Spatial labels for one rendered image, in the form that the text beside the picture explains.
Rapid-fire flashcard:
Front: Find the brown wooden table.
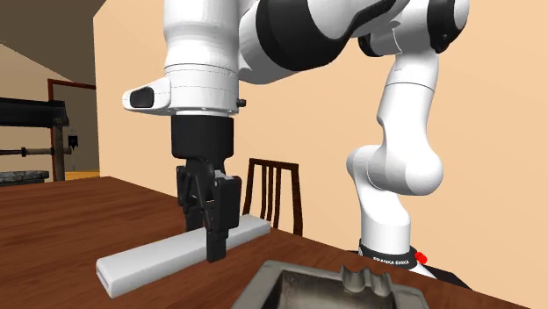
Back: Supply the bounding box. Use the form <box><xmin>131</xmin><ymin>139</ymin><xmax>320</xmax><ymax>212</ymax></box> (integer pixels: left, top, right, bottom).
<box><xmin>0</xmin><ymin>175</ymin><xmax>531</xmax><ymax>309</ymax></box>

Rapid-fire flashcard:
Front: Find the long white flat box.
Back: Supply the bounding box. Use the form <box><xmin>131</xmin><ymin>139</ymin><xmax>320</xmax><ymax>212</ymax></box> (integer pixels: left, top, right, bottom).
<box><xmin>95</xmin><ymin>213</ymin><xmax>272</xmax><ymax>299</ymax></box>

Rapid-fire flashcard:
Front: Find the dark robot stand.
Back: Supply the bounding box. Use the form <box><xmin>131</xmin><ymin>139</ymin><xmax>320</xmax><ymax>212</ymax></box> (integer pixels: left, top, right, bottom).
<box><xmin>424</xmin><ymin>264</ymin><xmax>472</xmax><ymax>291</ymax></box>

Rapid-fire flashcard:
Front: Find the red-brown door frame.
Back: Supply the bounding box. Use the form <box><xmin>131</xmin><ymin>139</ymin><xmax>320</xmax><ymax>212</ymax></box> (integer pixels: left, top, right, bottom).
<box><xmin>46</xmin><ymin>78</ymin><xmax>101</xmax><ymax>183</ymax></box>

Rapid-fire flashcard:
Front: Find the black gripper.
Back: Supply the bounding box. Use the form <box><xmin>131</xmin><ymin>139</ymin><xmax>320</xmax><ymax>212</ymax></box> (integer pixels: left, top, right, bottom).
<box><xmin>170</xmin><ymin>114</ymin><xmax>243</xmax><ymax>264</ymax></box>

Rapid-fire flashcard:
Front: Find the grey metal ashtray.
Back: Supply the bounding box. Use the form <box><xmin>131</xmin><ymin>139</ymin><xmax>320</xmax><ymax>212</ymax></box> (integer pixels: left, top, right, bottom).
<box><xmin>230</xmin><ymin>259</ymin><xmax>432</xmax><ymax>309</ymax></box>

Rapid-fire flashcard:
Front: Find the dark wooden chair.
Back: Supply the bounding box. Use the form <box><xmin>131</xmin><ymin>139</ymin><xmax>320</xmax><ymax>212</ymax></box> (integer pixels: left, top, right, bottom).
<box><xmin>242</xmin><ymin>157</ymin><xmax>305</xmax><ymax>238</ymax></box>

